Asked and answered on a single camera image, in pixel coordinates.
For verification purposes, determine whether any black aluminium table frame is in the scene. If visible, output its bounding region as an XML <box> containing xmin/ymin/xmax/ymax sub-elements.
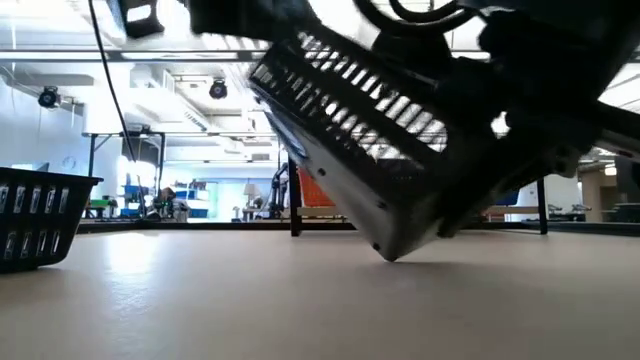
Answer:
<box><xmin>77</xmin><ymin>221</ymin><xmax>640</xmax><ymax>237</ymax></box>

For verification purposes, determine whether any wooden shelf with black frame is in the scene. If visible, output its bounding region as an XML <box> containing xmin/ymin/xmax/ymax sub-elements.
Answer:
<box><xmin>287</xmin><ymin>157</ymin><xmax>549</xmax><ymax>237</ymax></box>

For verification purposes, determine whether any blue plastic basket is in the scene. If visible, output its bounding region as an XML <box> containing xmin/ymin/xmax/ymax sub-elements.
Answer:
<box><xmin>493</xmin><ymin>188</ymin><xmax>522</xmax><ymax>208</ymax></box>

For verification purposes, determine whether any dark cabinet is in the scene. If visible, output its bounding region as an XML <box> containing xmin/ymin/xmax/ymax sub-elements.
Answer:
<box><xmin>612</xmin><ymin>154</ymin><xmax>640</xmax><ymax>224</ymax></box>

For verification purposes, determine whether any black ceiling spotlight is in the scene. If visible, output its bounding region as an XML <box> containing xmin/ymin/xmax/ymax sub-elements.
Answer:
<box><xmin>38</xmin><ymin>85</ymin><xmax>61</xmax><ymax>109</ymax></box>
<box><xmin>208</xmin><ymin>78</ymin><xmax>230</xmax><ymax>101</ymax></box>

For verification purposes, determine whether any white ventilation duct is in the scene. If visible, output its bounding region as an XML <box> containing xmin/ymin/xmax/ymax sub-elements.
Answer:
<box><xmin>128</xmin><ymin>64</ymin><xmax>211</xmax><ymax>132</ymax></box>

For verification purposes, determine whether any black plastic basket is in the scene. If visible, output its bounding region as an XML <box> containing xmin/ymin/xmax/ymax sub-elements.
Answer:
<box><xmin>0</xmin><ymin>166</ymin><xmax>105</xmax><ymax>275</ymax></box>
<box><xmin>247</xmin><ymin>28</ymin><xmax>501</xmax><ymax>263</ymax></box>

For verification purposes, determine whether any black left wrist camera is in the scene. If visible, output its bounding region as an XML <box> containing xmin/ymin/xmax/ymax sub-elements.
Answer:
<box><xmin>106</xmin><ymin>0</ymin><xmax>167</xmax><ymax>40</ymax></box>

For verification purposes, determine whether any black hanging cable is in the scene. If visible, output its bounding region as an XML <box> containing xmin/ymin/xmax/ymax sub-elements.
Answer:
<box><xmin>87</xmin><ymin>0</ymin><xmax>149</xmax><ymax>219</ymax></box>

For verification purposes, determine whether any black background workstation frame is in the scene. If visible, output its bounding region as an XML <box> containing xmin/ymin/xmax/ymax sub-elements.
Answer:
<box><xmin>86</xmin><ymin>129</ymin><xmax>167</xmax><ymax>221</ymax></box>

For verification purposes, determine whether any white table lamp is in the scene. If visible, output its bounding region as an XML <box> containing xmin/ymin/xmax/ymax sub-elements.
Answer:
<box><xmin>241</xmin><ymin>182</ymin><xmax>260</xmax><ymax>221</ymax></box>

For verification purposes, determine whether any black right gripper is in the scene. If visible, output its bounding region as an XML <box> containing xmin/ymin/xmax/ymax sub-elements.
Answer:
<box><xmin>438</xmin><ymin>0</ymin><xmax>640</xmax><ymax>238</ymax></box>

